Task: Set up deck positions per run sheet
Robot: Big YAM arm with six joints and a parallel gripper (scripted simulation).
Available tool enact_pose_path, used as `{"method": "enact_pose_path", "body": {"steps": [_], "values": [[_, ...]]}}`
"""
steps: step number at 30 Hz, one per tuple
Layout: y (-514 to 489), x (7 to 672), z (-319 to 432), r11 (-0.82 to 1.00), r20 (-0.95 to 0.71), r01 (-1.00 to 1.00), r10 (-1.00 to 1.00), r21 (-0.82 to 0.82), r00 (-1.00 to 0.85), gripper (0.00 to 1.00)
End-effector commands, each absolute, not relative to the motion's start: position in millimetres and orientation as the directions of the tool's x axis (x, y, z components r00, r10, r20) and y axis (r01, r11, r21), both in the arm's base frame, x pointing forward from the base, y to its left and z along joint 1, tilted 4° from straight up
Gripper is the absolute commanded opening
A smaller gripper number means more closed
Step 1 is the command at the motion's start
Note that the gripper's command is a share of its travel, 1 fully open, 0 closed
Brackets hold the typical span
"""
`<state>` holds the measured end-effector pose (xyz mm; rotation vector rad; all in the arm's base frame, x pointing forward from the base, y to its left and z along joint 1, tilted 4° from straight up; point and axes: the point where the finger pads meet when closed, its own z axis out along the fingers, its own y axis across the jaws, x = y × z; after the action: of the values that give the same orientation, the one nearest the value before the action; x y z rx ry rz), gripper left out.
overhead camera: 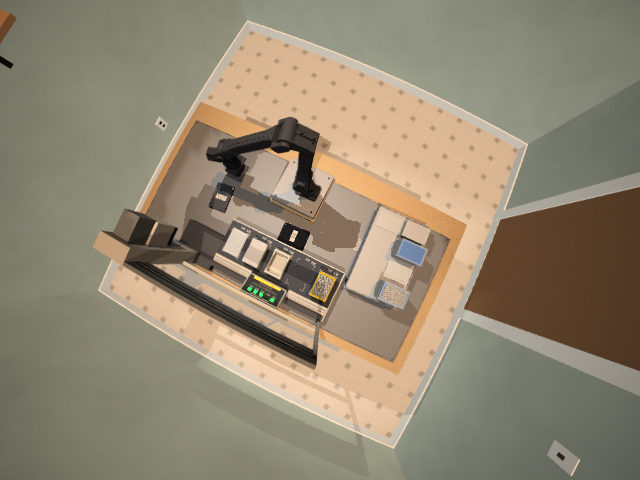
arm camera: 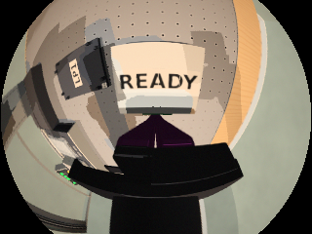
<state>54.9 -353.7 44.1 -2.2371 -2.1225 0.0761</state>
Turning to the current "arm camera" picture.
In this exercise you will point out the white translucent plate lid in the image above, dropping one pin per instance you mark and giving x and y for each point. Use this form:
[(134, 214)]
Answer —
[(61, 147)]

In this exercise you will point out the black flat plate with pegs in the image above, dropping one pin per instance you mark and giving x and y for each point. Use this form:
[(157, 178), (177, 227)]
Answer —
[(82, 71)]

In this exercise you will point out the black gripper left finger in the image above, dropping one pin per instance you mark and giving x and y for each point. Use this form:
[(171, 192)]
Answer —
[(141, 135)]

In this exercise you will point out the cream ready button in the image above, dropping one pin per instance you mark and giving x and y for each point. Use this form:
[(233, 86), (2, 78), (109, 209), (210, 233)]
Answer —
[(157, 77)]

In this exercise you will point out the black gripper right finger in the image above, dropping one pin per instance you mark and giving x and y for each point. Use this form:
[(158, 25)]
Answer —
[(167, 135)]

